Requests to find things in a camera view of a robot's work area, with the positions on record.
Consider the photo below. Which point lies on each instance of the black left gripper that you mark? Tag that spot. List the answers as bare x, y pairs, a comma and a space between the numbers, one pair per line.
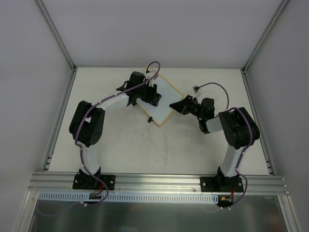
149, 94

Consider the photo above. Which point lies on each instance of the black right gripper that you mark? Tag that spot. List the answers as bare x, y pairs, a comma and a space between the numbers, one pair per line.
188, 105

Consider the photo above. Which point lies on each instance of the yellow framed whiteboard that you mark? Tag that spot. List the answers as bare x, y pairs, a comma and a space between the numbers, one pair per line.
169, 94

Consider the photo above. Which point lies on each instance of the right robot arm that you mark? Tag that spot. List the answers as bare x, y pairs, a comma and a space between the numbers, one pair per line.
240, 132

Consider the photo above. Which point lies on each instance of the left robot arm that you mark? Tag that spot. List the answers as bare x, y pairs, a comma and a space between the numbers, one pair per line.
87, 123

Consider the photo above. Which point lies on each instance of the whiteboard metal stand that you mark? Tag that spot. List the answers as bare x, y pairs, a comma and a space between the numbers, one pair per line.
150, 119

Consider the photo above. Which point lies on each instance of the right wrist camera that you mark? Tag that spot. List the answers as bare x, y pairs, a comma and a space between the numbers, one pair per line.
196, 89

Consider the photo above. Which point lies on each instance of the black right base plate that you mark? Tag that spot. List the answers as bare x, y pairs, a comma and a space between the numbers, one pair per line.
214, 184

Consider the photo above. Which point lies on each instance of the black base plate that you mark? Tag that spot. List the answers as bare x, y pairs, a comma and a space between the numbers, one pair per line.
108, 182
214, 184

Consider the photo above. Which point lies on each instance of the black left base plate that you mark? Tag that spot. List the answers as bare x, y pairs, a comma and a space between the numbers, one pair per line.
108, 182

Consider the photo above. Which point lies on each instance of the left aluminium frame post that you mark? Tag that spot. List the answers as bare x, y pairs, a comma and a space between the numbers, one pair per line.
43, 10

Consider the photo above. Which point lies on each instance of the aluminium frame post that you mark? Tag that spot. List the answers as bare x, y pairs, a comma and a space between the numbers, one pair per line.
271, 24
43, 10

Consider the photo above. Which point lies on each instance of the white slotted cable duct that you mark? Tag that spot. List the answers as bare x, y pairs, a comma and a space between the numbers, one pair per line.
130, 197

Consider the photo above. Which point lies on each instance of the right aluminium frame post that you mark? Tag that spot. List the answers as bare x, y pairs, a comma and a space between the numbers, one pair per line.
271, 24

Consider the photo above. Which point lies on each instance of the aluminium front rail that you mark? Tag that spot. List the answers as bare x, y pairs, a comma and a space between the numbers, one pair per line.
158, 183

